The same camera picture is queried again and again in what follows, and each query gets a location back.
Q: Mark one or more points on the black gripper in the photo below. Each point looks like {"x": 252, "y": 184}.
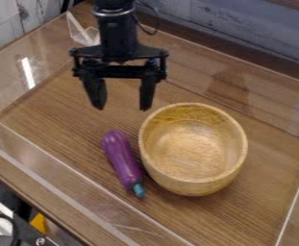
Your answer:
{"x": 119, "y": 57}

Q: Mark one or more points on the purple toy eggplant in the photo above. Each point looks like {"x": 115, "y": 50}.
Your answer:
{"x": 118, "y": 151}

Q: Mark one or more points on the brown wooden bowl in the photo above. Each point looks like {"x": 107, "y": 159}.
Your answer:
{"x": 194, "y": 147}

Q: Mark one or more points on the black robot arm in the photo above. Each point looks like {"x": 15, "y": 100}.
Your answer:
{"x": 117, "y": 7}

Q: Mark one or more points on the yellow black device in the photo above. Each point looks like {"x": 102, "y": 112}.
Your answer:
{"x": 27, "y": 236}

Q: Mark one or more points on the clear acrylic corner bracket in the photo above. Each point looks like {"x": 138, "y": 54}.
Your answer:
{"x": 85, "y": 36}

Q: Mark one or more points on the clear acrylic tray wall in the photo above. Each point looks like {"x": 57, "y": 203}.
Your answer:
{"x": 54, "y": 165}

